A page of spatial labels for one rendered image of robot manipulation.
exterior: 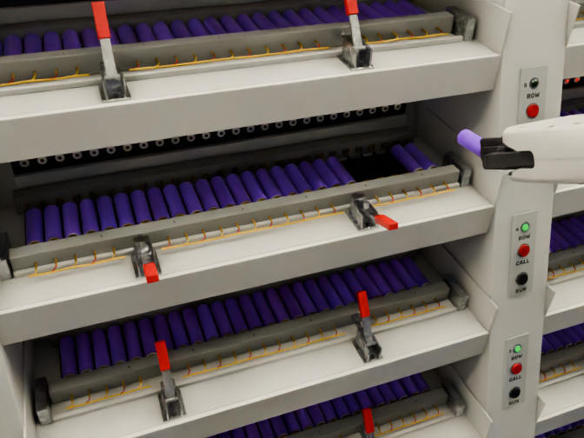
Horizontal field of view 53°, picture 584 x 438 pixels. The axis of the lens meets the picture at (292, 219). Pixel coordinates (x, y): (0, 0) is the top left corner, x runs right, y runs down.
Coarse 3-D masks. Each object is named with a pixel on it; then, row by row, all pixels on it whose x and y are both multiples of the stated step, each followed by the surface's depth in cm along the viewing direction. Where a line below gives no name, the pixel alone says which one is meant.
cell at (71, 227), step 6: (66, 204) 71; (72, 204) 71; (66, 210) 70; (72, 210) 70; (66, 216) 69; (72, 216) 69; (78, 216) 70; (66, 222) 68; (72, 222) 68; (78, 222) 69; (66, 228) 68; (72, 228) 67; (78, 228) 68; (66, 234) 67; (72, 234) 67; (78, 234) 67
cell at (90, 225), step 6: (84, 204) 71; (90, 204) 71; (84, 210) 70; (90, 210) 70; (84, 216) 69; (90, 216) 69; (96, 216) 70; (84, 222) 68; (90, 222) 68; (96, 222) 69; (84, 228) 68; (90, 228) 67; (96, 228) 68; (84, 234) 67
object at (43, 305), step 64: (320, 128) 84; (384, 128) 87; (448, 128) 83; (448, 192) 79; (0, 256) 62; (128, 256) 67; (192, 256) 67; (256, 256) 67; (320, 256) 71; (0, 320) 60; (64, 320) 63
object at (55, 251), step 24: (456, 168) 79; (312, 192) 74; (336, 192) 74; (360, 192) 75; (384, 192) 76; (192, 216) 69; (216, 216) 69; (240, 216) 70; (264, 216) 71; (72, 240) 65; (96, 240) 65; (120, 240) 66; (168, 240) 67; (24, 264) 63
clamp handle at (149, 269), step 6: (144, 252) 64; (144, 258) 63; (150, 258) 63; (144, 264) 61; (150, 264) 60; (144, 270) 59; (150, 270) 59; (156, 270) 59; (150, 276) 58; (156, 276) 58; (150, 282) 58
